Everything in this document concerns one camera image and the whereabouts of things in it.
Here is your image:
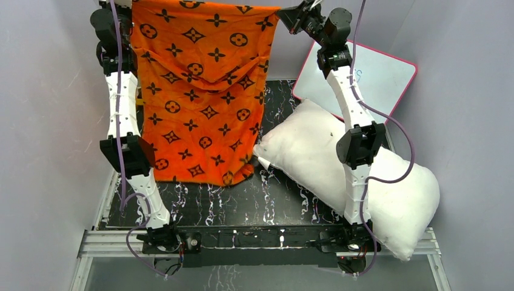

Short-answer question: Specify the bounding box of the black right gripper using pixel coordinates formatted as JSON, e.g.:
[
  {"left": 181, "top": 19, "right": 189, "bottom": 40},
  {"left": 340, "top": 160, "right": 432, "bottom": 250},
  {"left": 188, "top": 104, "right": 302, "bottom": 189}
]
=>
[{"left": 276, "top": 0, "right": 331, "bottom": 49}]

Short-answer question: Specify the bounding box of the orange patterned pillowcase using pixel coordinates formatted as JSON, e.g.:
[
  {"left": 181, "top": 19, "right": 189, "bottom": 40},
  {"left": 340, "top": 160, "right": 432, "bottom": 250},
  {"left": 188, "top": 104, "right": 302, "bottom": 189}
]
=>
[{"left": 131, "top": 1, "right": 279, "bottom": 186}]

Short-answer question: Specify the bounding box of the white pillow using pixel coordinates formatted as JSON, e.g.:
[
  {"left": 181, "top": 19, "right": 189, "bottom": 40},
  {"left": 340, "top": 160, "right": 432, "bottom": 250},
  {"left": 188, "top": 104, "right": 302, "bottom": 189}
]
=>
[{"left": 253, "top": 100, "right": 440, "bottom": 261}]

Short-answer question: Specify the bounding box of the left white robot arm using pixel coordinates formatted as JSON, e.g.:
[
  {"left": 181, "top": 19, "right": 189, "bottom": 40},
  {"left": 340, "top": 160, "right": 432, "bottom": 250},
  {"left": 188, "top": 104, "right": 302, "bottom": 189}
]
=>
[{"left": 90, "top": 1, "right": 172, "bottom": 230}]

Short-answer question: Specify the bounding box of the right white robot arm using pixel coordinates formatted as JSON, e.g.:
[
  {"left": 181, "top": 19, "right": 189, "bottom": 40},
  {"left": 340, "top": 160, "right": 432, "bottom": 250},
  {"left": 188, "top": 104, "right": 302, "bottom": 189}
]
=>
[{"left": 277, "top": 1, "right": 386, "bottom": 225}]

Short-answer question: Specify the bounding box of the pink framed whiteboard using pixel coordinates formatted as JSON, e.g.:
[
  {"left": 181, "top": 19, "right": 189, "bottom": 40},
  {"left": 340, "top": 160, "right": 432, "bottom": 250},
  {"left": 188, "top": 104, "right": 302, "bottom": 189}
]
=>
[{"left": 292, "top": 42, "right": 418, "bottom": 119}]

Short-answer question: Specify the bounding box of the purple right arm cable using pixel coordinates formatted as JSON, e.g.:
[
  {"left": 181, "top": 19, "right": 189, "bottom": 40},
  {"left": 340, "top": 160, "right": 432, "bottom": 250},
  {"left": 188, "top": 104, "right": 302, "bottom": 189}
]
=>
[{"left": 347, "top": 0, "right": 416, "bottom": 278}]

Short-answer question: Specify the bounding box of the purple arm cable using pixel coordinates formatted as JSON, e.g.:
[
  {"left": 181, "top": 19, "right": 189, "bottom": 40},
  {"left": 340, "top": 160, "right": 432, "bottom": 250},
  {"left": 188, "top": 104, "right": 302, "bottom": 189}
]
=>
[
  {"left": 109, "top": 0, "right": 170, "bottom": 278},
  {"left": 347, "top": 0, "right": 416, "bottom": 278}
]

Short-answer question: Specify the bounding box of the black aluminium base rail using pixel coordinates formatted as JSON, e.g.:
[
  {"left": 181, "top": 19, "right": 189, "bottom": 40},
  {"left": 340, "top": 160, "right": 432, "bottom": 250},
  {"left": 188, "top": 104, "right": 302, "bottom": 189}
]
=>
[{"left": 72, "top": 218, "right": 453, "bottom": 291}]

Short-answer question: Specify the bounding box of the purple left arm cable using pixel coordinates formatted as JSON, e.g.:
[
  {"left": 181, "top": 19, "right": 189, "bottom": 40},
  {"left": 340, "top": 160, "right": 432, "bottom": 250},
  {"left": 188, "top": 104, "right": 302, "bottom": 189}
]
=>
[{"left": 109, "top": 0, "right": 170, "bottom": 278}]

